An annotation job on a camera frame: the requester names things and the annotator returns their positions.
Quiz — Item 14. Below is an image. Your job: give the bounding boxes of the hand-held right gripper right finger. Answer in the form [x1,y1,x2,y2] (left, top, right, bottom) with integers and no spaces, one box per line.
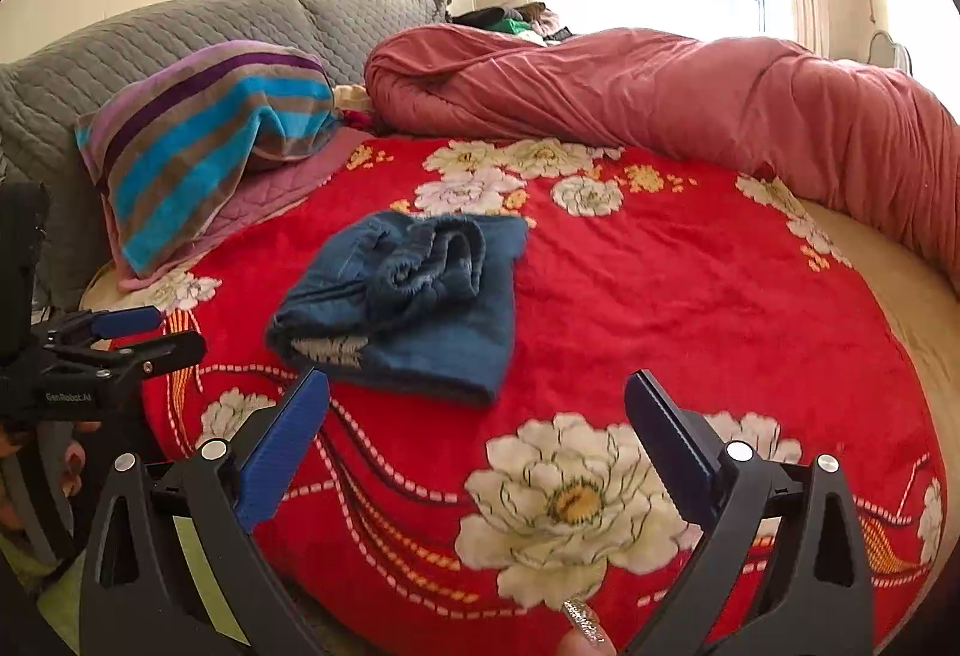
[622,369,875,656]

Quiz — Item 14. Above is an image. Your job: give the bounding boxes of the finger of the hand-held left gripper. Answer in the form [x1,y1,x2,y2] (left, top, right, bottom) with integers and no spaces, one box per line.
[52,305,164,347]
[71,330,208,389]

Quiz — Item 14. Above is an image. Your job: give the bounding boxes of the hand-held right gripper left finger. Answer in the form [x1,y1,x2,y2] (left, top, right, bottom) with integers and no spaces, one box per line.
[79,367,332,656]

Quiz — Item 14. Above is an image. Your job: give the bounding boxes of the blue denim pants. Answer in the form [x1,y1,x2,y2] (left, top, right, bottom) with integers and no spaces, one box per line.
[264,210,530,410]

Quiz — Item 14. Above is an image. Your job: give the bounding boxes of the person's left hand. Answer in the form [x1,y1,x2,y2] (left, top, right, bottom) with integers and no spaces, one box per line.
[0,420,103,537]

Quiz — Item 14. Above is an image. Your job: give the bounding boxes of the person's right hand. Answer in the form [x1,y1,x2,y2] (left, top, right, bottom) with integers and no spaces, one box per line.
[559,596,620,656]

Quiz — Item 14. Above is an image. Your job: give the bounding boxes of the red floral blanket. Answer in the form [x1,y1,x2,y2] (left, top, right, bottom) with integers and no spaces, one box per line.
[139,135,950,656]

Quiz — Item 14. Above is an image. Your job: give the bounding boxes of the pink quilted pillow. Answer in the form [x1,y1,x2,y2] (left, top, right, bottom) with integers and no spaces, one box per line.
[116,127,376,293]

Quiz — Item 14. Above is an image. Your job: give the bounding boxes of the striped pillow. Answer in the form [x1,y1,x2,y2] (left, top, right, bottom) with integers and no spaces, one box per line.
[75,40,335,278]

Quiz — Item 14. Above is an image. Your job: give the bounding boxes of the yellow-green cloth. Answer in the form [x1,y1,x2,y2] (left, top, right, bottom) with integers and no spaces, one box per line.
[0,525,83,601]

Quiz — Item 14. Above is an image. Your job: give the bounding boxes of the grey quilted headboard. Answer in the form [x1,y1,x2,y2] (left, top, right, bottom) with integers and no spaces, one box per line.
[0,0,453,312]

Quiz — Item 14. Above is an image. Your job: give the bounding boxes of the cream cloth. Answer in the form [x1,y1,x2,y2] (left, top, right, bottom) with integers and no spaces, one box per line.
[333,85,376,115]

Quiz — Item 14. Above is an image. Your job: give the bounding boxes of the red-pink duvet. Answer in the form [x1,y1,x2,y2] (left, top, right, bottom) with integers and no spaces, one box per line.
[364,24,960,297]

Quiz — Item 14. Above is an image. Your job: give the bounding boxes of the pile of clothes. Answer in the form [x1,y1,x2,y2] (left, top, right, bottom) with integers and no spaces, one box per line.
[448,4,575,47]

